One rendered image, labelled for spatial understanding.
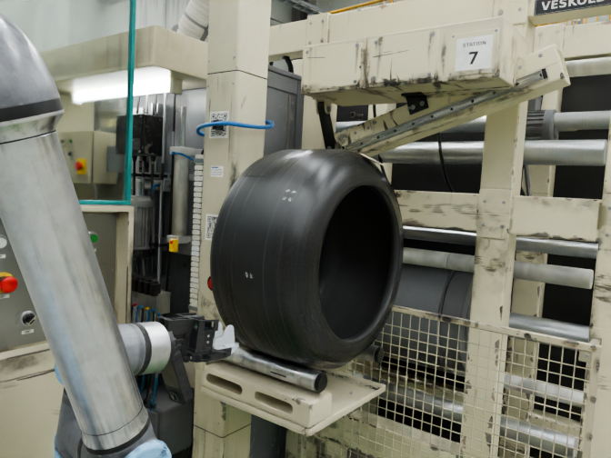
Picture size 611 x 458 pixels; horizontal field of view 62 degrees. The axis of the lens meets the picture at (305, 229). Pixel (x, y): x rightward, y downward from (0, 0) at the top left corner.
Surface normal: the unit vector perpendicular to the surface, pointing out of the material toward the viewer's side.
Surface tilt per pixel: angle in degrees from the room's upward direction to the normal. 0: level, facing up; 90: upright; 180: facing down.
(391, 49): 90
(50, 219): 94
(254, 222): 70
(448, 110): 90
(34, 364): 90
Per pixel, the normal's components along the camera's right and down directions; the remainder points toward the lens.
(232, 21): -0.59, 0.03
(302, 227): 0.15, -0.20
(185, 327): 0.80, 0.09
